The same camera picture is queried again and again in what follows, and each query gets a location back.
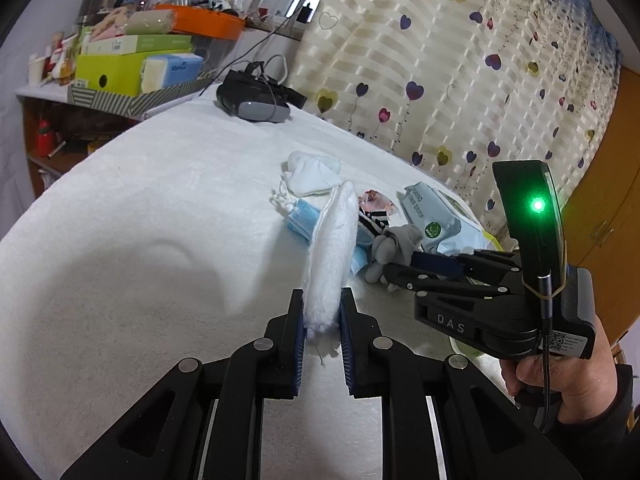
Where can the wet wipes pack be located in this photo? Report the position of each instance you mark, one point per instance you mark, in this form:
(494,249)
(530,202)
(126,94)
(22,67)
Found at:
(440,215)

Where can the white face mask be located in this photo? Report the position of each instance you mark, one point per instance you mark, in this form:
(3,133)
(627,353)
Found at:
(310,172)

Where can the green white flat box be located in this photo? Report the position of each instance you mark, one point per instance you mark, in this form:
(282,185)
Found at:
(135,44)

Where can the wooden wardrobe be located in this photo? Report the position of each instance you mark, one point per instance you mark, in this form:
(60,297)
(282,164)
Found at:
(620,210)

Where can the heart print curtain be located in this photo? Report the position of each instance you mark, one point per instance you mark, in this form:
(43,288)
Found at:
(425,35)

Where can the stack of blue face masks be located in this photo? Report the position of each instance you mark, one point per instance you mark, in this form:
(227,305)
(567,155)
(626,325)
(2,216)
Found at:
(302,217)

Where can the black grey VR headset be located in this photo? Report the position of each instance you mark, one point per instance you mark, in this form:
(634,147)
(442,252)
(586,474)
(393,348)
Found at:
(250,102)

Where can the red bottle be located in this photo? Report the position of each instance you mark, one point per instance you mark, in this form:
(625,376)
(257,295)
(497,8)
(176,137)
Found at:
(44,137)

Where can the black white striped sock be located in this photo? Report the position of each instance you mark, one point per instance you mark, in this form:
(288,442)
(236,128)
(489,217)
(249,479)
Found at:
(372,222)

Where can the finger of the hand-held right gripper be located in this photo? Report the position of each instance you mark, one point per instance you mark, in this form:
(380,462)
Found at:
(425,282)
(435,261)

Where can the orange storage box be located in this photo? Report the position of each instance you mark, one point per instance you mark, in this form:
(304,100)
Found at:
(205,22)

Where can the striped cardboard tray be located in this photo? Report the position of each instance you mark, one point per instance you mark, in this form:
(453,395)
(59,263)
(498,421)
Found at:
(110,105)

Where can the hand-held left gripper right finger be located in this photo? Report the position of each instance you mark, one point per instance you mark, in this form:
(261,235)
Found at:
(346,345)

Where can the lime green file box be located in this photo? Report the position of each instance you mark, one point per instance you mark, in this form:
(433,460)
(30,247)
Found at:
(115,72)

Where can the blue tissue pack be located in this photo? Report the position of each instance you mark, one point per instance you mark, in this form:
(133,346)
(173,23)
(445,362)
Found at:
(172,70)

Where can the beige rolled cloth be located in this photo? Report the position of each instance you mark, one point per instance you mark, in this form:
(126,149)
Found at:
(150,22)

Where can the grey sock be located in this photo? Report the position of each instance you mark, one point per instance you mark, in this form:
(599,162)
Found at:
(395,245)

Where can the white fluffy cloth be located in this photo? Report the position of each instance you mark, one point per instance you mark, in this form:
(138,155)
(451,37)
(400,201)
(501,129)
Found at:
(332,260)

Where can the person's right forearm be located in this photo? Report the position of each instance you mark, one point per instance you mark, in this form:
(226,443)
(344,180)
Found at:
(610,440)

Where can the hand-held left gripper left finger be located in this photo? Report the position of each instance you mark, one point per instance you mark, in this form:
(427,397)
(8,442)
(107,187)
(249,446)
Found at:
(298,345)

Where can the pink plush doll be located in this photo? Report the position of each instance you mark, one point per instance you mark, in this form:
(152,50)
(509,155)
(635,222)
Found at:
(110,22)

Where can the wooden side shelf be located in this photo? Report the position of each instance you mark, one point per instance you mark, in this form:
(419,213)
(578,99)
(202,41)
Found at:
(30,110)

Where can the white paper cup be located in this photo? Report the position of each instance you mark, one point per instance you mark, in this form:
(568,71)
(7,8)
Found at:
(36,70)

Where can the person's right hand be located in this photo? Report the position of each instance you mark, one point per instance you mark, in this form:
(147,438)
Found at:
(580,385)

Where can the clear plastic snack packet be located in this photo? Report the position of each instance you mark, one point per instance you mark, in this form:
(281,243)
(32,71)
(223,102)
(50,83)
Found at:
(377,202)

